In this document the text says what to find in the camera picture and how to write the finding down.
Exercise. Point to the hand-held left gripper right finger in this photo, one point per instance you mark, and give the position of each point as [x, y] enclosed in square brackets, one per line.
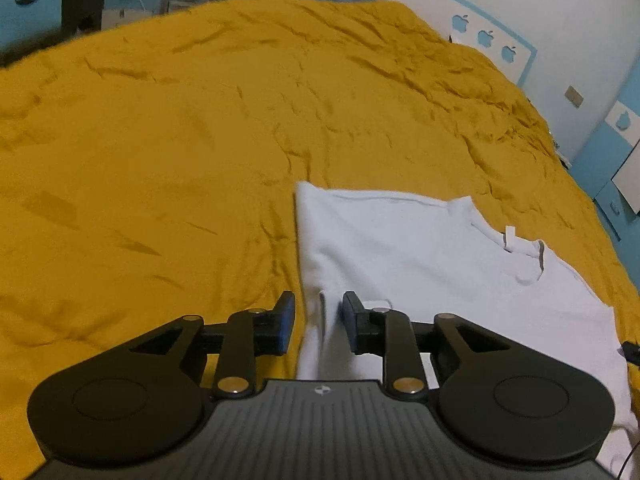
[350, 322]

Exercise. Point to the white printed t-shirt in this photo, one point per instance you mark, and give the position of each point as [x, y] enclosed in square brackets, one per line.
[400, 240]

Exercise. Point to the white and blue headboard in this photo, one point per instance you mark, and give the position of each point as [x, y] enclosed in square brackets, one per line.
[500, 25]

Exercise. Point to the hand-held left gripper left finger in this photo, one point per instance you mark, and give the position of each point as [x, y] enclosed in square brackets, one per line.
[286, 321]

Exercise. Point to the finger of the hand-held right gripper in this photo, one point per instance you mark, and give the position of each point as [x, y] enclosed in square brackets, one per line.
[632, 352]

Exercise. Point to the blue and white wardrobe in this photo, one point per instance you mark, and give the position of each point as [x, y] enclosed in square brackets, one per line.
[607, 160]

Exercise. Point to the blue chair with face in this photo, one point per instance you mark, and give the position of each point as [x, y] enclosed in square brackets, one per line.
[30, 10]

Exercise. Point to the wall socket plate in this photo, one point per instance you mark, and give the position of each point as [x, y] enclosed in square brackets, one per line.
[574, 96]

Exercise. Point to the mustard yellow quilted blanket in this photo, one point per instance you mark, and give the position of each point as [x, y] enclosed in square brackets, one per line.
[150, 160]

